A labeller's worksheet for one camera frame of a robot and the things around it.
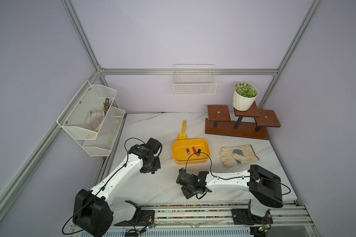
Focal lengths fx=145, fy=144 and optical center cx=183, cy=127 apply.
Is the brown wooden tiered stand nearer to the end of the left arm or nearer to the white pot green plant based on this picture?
the white pot green plant

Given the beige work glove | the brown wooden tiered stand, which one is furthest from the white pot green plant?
the beige work glove

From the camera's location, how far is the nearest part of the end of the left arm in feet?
1.84

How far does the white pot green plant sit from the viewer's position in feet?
2.74

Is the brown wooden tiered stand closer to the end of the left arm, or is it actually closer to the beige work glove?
the beige work glove

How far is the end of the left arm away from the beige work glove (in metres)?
0.46

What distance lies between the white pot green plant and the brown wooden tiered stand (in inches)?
1.4

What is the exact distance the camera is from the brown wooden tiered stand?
93 cm

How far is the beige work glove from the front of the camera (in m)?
0.95

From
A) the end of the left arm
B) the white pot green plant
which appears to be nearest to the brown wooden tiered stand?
the white pot green plant

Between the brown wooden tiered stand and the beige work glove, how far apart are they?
0.11 metres

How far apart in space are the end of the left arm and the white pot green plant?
0.54 metres

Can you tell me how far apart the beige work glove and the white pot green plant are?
0.29m

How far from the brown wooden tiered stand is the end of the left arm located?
17.8 inches

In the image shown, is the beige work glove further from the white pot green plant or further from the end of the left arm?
the end of the left arm
